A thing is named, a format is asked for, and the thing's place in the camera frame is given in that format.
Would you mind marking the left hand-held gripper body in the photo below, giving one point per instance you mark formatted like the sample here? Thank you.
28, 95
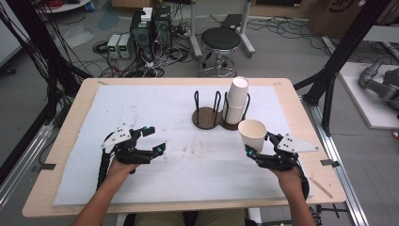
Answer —
119, 136

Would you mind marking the thin wooden stick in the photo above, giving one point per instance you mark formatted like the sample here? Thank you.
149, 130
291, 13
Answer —
321, 188

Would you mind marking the person's khaki pants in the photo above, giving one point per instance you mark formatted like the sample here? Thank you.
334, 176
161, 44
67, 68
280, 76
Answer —
188, 219

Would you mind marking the black computer tower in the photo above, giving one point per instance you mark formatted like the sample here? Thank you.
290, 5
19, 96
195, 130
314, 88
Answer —
162, 28
141, 37

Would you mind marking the person's right hand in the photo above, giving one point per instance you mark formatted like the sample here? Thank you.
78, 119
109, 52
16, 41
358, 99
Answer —
290, 177

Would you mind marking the small white box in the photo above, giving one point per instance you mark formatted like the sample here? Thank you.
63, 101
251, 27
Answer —
146, 14

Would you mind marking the person's left hand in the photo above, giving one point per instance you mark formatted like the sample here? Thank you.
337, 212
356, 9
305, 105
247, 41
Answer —
120, 169

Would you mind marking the aluminium rail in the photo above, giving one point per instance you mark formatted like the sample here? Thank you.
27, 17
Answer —
340, 175
22, 163

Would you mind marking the black round stool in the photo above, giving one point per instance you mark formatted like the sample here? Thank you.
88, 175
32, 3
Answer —
220, 38

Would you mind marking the single white paper cup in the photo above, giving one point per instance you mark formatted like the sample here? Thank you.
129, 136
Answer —
252, 135

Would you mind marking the black tape strip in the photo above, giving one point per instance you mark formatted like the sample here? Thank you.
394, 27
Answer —
44, 167
330, 163

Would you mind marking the black metal frame post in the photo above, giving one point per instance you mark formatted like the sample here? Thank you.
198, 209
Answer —
345, 47

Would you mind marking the white platform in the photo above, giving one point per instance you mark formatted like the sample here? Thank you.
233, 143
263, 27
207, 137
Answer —
360, 103

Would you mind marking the printed cardboard box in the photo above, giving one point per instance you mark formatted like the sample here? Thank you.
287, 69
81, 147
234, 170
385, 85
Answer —
335, 15

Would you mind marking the grey power supply unit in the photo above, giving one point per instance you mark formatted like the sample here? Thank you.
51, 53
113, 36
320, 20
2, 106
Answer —
126, 46
113, 45

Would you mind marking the white table mat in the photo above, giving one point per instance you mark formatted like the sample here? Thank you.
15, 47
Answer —
172, 175

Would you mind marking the stack of white paper cups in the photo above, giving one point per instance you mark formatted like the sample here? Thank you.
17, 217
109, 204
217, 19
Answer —
236, 100

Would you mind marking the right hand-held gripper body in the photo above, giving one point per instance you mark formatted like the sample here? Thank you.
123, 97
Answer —
291, 144

